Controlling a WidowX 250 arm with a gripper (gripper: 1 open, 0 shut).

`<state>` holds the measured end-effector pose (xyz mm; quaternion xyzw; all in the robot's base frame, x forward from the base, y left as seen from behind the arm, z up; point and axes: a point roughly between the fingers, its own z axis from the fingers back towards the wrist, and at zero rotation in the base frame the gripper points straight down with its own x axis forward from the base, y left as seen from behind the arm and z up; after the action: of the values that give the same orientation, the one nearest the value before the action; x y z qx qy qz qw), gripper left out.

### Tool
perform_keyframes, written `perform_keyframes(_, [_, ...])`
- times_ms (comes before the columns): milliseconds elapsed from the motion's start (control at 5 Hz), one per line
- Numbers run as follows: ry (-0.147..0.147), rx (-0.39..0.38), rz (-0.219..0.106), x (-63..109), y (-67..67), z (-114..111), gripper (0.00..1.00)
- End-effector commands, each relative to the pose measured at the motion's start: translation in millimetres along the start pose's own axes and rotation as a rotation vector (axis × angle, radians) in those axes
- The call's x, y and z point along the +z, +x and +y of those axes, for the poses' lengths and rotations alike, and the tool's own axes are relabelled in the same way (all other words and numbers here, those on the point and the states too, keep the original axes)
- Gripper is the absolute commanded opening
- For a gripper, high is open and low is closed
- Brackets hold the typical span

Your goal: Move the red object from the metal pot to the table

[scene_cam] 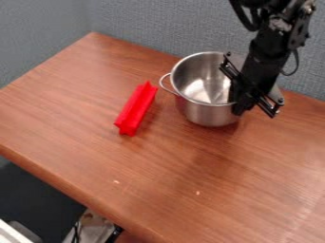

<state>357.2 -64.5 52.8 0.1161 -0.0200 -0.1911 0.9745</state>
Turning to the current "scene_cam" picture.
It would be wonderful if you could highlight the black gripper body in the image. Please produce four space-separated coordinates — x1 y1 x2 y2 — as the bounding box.
220 52 285 118

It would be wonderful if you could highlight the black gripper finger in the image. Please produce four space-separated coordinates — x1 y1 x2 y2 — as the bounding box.
233 90 256 116
229 78 243 103

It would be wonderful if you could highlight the stainless steel pot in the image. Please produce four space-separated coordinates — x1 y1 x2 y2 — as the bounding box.
160 51 240 127

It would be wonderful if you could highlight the red block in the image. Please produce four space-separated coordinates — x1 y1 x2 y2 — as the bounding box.
114 82 158 137

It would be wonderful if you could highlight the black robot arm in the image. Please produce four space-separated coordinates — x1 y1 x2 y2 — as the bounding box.
220 0 316 118

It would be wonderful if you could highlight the white object at corner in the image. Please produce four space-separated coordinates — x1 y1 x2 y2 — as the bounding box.
0 219 34 243

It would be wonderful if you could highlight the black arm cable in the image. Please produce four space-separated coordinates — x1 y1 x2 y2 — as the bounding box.
281 48 301 78

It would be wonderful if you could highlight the white table leg frame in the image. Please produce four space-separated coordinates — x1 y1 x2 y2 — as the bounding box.
63 209 124 243

